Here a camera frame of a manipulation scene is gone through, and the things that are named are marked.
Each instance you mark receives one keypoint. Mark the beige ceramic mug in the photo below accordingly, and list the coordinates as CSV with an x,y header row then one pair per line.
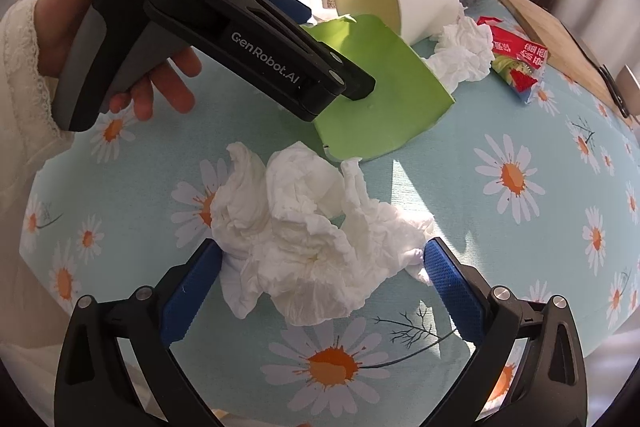
x,y
629,87

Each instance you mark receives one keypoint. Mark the wooden cutting board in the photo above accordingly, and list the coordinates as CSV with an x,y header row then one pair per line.
x,y
564,53

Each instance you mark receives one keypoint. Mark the small crumpled white tissue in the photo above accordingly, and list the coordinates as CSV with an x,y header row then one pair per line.
x,y
463,53

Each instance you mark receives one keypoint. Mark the red snack wrapper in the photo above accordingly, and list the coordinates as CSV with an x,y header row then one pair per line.
x,y
519,61

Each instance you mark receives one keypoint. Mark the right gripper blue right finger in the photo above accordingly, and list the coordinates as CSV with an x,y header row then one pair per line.
x,y
457,294

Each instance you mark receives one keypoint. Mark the large white tissue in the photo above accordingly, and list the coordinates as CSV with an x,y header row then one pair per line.
x,y
308,235

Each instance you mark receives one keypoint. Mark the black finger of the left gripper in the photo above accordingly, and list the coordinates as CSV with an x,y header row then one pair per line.
x,y
341,76

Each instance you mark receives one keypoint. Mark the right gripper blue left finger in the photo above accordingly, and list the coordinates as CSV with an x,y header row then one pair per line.
x,y
188,286

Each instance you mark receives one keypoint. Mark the person's left hand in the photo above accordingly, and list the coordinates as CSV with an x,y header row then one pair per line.
x,y
56,25

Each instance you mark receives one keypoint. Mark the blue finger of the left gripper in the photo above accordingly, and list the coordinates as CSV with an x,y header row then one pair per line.
x,y
294,9

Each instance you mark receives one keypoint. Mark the steel cleaver black handle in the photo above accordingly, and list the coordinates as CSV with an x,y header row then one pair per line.
x,y
602,71

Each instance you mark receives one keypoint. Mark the white knit sleeve forearm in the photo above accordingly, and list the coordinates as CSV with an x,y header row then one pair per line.
x,y
30,317

